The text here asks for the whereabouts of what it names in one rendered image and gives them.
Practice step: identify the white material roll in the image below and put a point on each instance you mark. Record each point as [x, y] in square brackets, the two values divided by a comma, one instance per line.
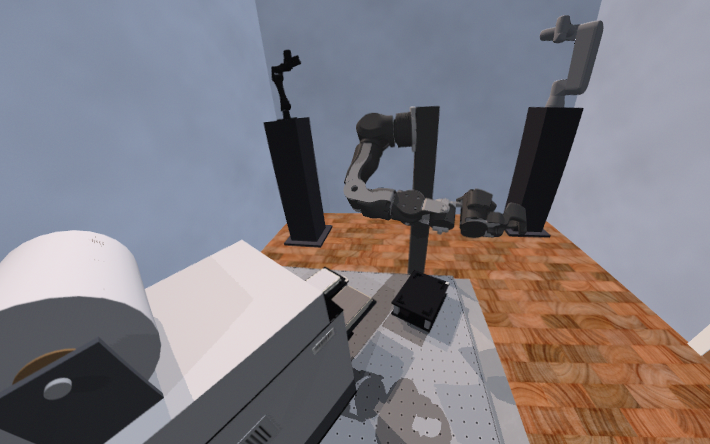
[63, 289]

